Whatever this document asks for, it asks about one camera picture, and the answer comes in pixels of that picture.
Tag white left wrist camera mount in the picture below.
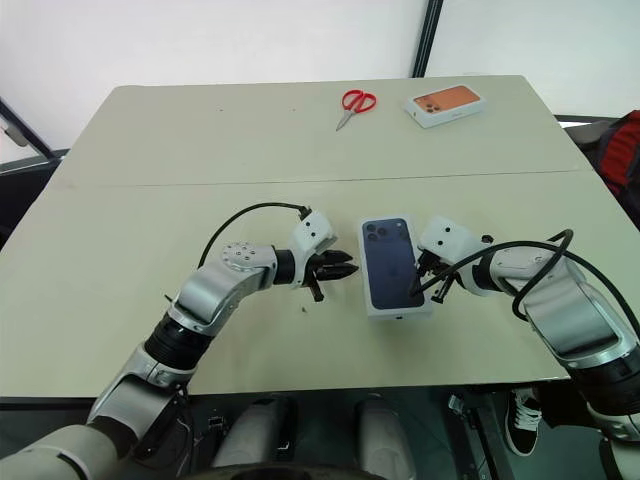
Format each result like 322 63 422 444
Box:
286 209 338 289

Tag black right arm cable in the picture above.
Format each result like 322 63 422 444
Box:
429 228 640 332

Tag grey rounded shape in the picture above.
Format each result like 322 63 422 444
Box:
213 398 297 472
353 396 417 480

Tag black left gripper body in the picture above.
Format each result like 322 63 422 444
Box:
301 246 338 305

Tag black and white sneaker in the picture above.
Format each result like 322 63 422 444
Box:
503 386 544 457

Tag person in navy red jacket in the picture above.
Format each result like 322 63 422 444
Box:
596 110 640 197

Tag dark side furniture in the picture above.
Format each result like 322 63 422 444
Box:
0 148 70 251

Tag phone box with orange print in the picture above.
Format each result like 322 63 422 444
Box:
402 84 488 130

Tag grey slanted frame bar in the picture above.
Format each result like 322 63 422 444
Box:
0 96 52 162

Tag white phone box lid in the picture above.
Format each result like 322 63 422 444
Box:
355 214 435 322

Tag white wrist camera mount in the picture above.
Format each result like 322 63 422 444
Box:
416 215 489 282
286 209 338 289

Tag red handled scissors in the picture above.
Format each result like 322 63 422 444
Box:
334 88 379 133

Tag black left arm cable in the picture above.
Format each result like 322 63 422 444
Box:
196 200 312 269

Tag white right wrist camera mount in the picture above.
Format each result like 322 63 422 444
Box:
416 215 489 282

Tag dark upright pole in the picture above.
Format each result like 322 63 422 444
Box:
410 0 445 79

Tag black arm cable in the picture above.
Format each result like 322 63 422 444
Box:
429 228 640 332
196 200 312 269

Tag black table leg frame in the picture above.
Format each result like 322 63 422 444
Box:
446 393 512 480

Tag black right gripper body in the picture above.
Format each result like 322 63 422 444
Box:
418 251 455 305

